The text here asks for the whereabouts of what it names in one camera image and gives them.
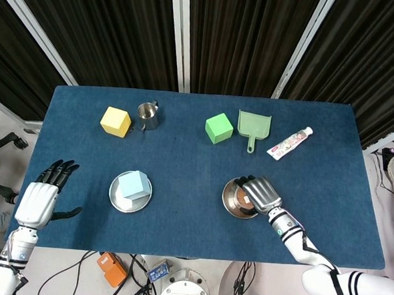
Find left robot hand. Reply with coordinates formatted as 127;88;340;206
13;157;85;232

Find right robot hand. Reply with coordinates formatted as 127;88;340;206
233;174;284;217

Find clear round container brown contents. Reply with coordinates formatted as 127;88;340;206
231;186;258;214

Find light blue cube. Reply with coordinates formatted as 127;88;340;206
117;169;150;202

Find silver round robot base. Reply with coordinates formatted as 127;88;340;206
156;267;214;295

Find round steel plate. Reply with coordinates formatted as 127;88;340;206
108;170;155;216
220;176;266;221

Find white toothpaste tube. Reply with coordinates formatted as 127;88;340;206
266;124;314;163

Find black office chair base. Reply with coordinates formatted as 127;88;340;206
0;131;30;162

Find green plastic dustpan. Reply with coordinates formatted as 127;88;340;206
236;109;273;156

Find green cube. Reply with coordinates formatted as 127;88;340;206
203;111;235;145

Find blue table cloth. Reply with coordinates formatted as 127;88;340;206
3;81;394;271

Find orange box device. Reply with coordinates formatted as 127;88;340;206
95;251;130;288

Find yellow cube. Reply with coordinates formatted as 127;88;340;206
99;105;133;139

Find black pleated curtain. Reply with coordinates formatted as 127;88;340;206
0;0;70;123
183;0;323;101
279;0;394;151
2;0;184;93

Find blue white small packet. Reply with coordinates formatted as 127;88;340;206
147;258;172;284

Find stainless steel mug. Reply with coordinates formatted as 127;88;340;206
136;99;161;131

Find white frame post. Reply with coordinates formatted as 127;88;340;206
270;0;339;103
165;0;196;93
0;0;83;87

